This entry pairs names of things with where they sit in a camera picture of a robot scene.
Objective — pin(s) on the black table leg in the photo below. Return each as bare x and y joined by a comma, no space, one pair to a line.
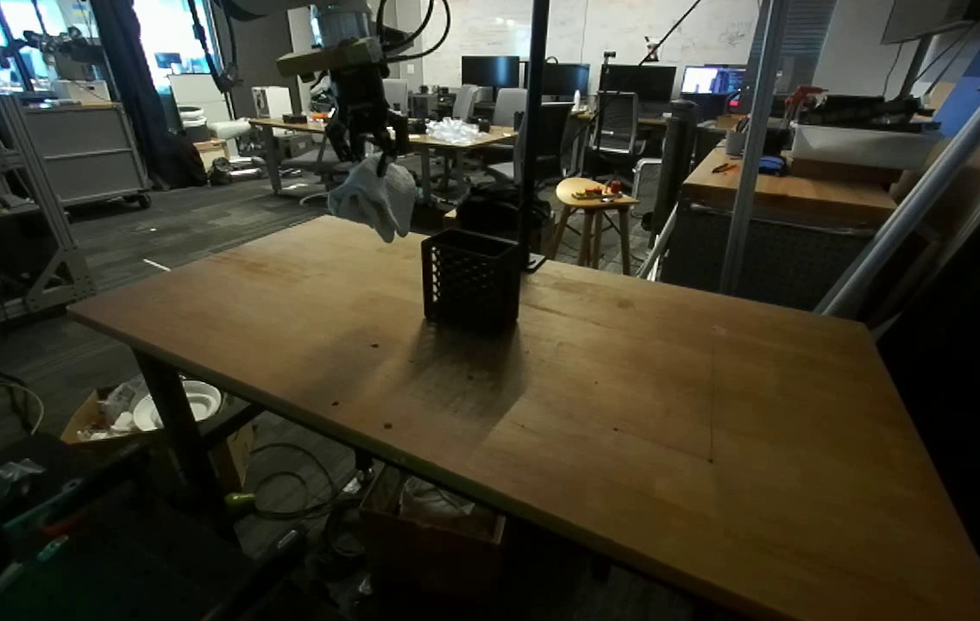
179,435

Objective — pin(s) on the diagonal aluminium rail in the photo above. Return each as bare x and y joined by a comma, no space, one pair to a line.
932,174

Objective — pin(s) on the black tray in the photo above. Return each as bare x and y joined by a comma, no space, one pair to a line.
857,112

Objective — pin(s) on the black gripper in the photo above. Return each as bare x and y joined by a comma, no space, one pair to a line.
360,97

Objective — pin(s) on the white bowl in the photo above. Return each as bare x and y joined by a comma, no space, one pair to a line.
199,403

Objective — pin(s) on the black perforated basket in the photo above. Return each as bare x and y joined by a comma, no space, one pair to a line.
474,288

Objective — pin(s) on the silver vertical post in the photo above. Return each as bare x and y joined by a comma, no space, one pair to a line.
753,138

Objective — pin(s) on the cardboard box with white packing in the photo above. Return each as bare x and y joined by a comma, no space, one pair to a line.
433,546

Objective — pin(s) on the grey metal shelf rack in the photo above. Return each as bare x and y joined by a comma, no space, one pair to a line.
53,217

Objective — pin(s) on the cardboard box with bowl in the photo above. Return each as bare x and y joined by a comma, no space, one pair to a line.
87,419

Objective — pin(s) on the white and blue towel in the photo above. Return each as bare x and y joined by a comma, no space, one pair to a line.
379,197

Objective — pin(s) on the grey drawer cabinet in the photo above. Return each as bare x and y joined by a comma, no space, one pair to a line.
87,155

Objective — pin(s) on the black vertical pole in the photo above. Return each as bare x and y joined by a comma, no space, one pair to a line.
533,114

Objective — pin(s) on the red tool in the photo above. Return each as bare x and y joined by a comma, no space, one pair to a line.
592,191

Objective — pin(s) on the wooden background desk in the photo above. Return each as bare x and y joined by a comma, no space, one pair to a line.
456,138

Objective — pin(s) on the dark computer monitor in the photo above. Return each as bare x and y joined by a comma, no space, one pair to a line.
637,85
568,81
490,69

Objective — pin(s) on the wooden workbench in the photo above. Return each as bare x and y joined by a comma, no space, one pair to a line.
789,196

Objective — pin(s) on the white storage bin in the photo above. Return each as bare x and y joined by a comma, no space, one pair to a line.
857,146

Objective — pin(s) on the grey office chair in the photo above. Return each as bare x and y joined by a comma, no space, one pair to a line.
616,121

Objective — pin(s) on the lit computer monitor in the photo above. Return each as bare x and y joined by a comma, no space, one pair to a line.
716,81

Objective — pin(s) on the round wooden stool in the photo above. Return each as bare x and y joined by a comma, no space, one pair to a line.
618,197

